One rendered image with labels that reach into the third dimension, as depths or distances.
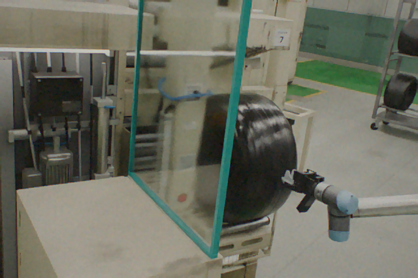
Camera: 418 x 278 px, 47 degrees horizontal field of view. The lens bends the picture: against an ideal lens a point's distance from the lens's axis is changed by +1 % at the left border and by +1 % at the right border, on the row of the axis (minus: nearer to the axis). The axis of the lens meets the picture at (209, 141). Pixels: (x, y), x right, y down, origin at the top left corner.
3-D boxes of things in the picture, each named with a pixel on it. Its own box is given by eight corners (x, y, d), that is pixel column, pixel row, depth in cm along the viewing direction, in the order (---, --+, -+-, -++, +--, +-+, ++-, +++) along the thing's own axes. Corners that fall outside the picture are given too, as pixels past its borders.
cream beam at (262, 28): (183, 49, 203) (186, 14, 198) (157, 39, 223) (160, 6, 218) (290, 51, 235) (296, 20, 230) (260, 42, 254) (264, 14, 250)
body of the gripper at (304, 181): (306, 168, 188) (329, 176, 178) (304, 188, 190) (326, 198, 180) (292, 169, 184) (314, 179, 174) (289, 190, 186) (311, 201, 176)
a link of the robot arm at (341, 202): (343, 220, 164) (344, 197, 162) (321, 209, 173) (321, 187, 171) (359, 214, 168) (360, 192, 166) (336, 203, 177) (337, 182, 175)
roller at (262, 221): (206, 230, 201) (200, 228, 205) (206, 240, 201) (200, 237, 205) (270, 216, 219) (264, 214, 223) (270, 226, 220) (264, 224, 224)
